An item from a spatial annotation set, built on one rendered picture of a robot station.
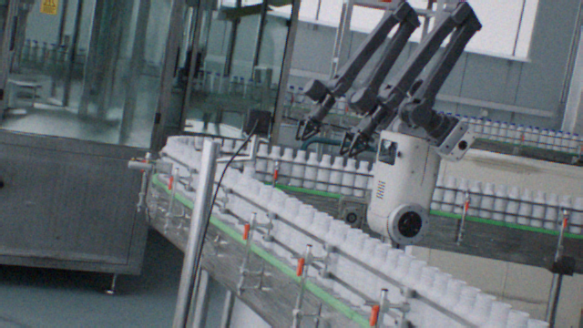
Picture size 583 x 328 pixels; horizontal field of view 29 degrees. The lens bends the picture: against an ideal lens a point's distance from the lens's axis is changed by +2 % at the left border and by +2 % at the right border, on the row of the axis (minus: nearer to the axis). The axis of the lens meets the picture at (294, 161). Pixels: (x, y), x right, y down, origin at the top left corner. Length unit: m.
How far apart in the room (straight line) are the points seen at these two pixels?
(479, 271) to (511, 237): 2.37
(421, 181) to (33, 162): 3.16
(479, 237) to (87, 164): 2.50
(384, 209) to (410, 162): 0.20
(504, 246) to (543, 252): 0.18
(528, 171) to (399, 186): 3.73
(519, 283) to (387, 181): 3.82
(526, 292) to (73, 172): 3.13
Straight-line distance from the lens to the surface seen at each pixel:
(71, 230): 6.73
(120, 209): 6.76
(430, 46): 3.81
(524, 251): 5.35
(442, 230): 5.25
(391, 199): 3.99
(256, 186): 3.50
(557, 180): 7.71
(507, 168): 7.62
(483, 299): 2.23
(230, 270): 3.52
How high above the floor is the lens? 1.54
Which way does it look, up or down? 5 degrees down
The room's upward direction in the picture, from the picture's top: 10 degrees clockwise
